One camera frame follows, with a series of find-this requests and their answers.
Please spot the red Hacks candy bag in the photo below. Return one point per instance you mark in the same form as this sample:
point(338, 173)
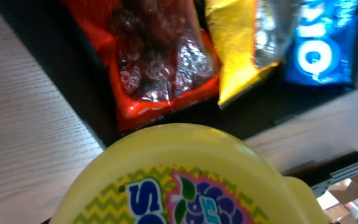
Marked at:
point(158, 57)

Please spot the yellow Mentos gum bottle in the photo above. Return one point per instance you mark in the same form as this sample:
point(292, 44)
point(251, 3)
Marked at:
point(185, 173)

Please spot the yellow Hacks candy bag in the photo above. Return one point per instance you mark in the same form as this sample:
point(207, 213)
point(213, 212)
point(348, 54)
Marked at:
point(251, 37)

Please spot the dark green box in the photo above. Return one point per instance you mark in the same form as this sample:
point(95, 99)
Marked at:
point(61, 48)

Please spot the blue Oreo cookie pack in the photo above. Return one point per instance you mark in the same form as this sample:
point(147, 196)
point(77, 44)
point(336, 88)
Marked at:
point(323, 45)

